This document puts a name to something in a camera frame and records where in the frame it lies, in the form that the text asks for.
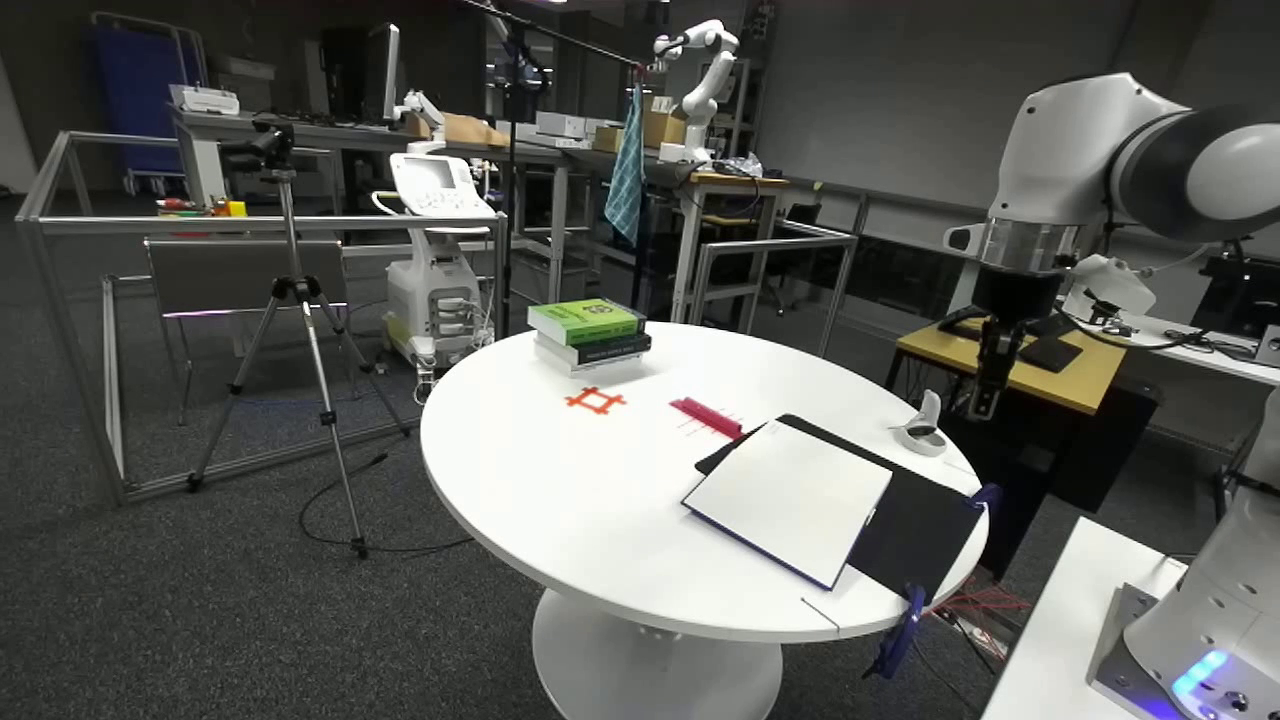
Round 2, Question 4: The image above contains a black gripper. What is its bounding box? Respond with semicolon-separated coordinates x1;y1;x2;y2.
968;269;1061;422

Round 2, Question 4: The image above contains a white robot base platform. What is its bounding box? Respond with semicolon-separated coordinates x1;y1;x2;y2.
979;522;1184;720

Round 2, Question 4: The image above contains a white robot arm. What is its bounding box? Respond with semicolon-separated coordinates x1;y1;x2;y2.
968;74;1280;720

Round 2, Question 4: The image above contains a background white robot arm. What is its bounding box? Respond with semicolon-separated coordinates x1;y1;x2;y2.
653;19;741;165

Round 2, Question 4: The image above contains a white bottom book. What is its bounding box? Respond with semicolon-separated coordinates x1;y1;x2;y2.
532;334;655;378

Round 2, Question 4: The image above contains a dark middle book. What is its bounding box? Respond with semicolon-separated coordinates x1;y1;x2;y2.
532;327;655;369

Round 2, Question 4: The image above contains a green top book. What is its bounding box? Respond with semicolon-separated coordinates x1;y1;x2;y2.
529;301;643;349

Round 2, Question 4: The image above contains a yellow side table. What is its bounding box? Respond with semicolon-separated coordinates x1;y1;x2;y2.
887;316;1131;422

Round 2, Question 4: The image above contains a white tape dispenser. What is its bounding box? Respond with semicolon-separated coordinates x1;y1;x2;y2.
903;392;944;449

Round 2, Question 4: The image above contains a blue clamp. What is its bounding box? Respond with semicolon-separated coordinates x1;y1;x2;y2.
854;482;998;679

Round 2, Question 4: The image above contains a black table mat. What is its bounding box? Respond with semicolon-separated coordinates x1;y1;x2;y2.
683;411;988;601

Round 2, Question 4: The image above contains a red flat block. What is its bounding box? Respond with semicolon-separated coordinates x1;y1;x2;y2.
671;395;746;442

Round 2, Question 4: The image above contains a hanging teal cloth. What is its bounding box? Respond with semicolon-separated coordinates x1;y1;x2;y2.
603;87;643;245

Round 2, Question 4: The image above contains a round white table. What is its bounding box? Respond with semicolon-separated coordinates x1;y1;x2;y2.
420;323;979;720

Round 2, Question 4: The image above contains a white medical cart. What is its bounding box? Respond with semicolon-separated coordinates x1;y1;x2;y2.
372;154;496;382

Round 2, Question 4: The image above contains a black camera tripod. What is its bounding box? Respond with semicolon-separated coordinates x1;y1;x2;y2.
186;120;411;563

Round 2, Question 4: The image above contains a grey metal frame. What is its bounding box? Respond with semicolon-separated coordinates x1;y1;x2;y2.
16;132;509;501

